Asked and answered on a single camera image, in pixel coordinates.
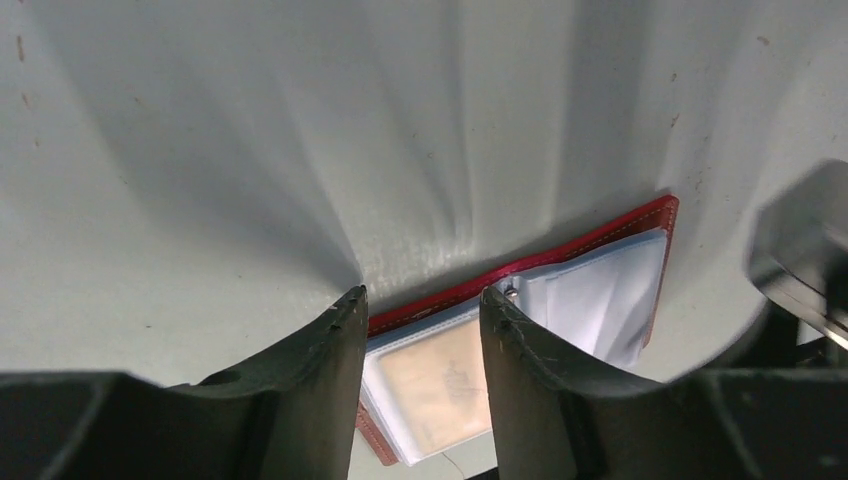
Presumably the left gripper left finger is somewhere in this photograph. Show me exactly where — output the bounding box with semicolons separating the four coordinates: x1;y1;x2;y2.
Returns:
1;286;368;479

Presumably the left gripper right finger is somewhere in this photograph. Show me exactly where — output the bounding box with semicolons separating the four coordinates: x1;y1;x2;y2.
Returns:
480;287;847;479

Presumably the red leather card holder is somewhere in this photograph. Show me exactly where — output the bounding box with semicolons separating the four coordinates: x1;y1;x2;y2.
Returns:
356;195;679;466

